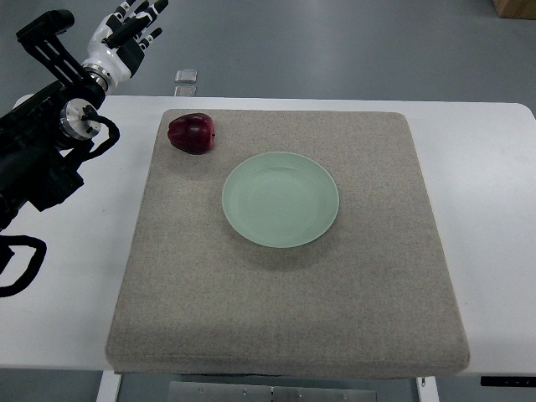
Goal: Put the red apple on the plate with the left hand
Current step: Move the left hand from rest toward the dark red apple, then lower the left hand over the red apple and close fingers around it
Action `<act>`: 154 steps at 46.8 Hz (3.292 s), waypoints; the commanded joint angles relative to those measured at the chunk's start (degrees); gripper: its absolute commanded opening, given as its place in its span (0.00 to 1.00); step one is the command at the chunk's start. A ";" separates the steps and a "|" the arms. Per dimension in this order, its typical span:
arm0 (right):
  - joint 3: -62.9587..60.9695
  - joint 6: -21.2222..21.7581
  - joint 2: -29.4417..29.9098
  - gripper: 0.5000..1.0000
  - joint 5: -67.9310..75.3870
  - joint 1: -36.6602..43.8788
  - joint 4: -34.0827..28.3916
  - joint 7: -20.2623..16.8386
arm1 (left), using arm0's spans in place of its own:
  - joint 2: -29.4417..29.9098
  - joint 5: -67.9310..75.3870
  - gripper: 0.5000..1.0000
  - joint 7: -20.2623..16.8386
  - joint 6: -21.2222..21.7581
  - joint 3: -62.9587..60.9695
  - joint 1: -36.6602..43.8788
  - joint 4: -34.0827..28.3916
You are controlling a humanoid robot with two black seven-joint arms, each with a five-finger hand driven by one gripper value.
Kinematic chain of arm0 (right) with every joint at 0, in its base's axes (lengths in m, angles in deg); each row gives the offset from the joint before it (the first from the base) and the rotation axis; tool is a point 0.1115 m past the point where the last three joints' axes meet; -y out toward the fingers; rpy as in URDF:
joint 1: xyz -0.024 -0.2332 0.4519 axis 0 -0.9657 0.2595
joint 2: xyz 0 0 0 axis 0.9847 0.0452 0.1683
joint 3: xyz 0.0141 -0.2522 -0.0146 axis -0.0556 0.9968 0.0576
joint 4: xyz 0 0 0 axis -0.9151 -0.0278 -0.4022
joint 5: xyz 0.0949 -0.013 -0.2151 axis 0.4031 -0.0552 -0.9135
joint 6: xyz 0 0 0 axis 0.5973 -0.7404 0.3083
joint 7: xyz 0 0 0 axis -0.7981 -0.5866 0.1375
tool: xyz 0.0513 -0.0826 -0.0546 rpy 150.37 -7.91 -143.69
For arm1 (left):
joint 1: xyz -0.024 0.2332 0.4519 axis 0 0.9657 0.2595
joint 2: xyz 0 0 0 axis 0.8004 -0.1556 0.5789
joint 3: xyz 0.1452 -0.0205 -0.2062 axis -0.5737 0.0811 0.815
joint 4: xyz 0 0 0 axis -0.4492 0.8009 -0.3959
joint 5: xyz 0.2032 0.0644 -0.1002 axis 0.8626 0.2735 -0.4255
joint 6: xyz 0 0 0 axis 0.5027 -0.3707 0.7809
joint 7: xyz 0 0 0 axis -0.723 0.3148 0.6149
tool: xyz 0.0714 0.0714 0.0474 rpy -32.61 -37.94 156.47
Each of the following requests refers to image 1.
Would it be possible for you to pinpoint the clear floor plate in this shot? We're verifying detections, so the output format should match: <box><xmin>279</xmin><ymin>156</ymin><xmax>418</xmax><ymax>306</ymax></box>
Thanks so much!
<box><xmin>174</xmin><ymin>69</ymin><xmax>198</xmax><ymax>83</ymax></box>
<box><xmin>173</xmin><ymin>85</ymin><xmax>197</xmax><ymax>97</ymax></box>

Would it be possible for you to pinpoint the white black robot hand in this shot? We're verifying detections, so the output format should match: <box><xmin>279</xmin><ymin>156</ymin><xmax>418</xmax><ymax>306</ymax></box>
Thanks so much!
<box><xmin>82</xmin><ymin>0</ymin><xmax>169</xmax><ymax>93</ymax></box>

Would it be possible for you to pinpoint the white table leg right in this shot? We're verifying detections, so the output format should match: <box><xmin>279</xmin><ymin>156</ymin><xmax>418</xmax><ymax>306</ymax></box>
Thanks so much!
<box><xmin>416</xmin><ymin>377</ymin><xmax>440</xmax><ymax>402</ymax></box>

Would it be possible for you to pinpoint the clear floor plate near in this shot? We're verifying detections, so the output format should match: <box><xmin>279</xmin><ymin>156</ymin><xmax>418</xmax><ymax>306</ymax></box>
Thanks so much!
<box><xmin>173</xmin><ymin>85</ymin><xmax>197</xmax><ymax>97</ymax></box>

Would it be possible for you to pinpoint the black cable loop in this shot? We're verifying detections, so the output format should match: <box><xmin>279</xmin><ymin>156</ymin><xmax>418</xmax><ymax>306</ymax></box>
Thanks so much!
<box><xmin>0</xmin><ymin>234</ymin><xmax>48</xmax><ymax>298</ymax></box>

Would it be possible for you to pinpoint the cardboard box corner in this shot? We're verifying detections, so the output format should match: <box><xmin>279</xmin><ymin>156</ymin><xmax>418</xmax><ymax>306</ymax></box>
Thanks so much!
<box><xmin>492</xmin><ymin>0</ymin><xmax>536</xmax><ymax>20</ymax></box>

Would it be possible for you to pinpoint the black table control panel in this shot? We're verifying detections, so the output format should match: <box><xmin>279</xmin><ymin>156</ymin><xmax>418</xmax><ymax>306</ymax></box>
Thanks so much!
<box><xmin>480</xmin><ymin>376</ymin><xmax>536</xmax><ymax>388</ymax></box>

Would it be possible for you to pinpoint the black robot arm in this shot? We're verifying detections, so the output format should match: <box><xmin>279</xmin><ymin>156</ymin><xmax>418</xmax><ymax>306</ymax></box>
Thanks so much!
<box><xmin>1</xmin><ymin>9</ymin><xmax>120</xmax><ymax>229</ymax></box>

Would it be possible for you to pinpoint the white table leg left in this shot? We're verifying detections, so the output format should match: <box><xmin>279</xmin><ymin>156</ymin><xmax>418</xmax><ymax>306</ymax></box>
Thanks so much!
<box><xmin>95</xmin><ymin>371</ymin><xmax>122</xmax><ymax>402</ymax></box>

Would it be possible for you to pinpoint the white table leg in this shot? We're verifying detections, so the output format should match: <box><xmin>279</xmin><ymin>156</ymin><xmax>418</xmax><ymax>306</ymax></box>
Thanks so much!
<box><xmin>95</xmin><ymin>371</ymin><xmax>122</xmax><ymax>402</ymax></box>
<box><xmin>416</xmin><ymin>377</ymin><xmax>440</xmax><ymax>402</ymax></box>

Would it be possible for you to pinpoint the red apple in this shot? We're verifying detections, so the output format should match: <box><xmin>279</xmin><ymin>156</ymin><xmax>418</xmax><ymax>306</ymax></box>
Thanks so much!
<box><xmin>167</xmin><ymin>113</ymin><xmax>215</xmax><ymax>155</ymax></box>

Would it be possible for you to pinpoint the light green plate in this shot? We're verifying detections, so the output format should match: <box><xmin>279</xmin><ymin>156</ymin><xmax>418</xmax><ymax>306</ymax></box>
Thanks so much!
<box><xmin>221</xmin><ymin>152</ymin><xmax>340</xmax><ymax>249</ymax></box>

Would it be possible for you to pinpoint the beige fabric mat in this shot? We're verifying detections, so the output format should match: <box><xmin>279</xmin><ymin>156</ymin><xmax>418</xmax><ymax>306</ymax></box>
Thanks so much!
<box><xmin>106</xmin><ymin>109</ymin><xmax>470</xmax><ymax>379</ymax></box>

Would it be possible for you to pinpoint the clear floor plate far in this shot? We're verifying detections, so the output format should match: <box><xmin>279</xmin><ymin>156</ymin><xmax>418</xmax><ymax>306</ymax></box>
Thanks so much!
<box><xmin>174</xmin><ymin>69</ymin><xmax>198</xmax><ymax>83</ymax></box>

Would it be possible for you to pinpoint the metal table base plate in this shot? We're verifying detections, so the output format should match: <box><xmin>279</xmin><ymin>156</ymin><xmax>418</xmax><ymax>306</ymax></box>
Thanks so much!
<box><xmin>167</xmin><ymin>381</ymin><xmax>378</xmax><ymax>402</ymax></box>

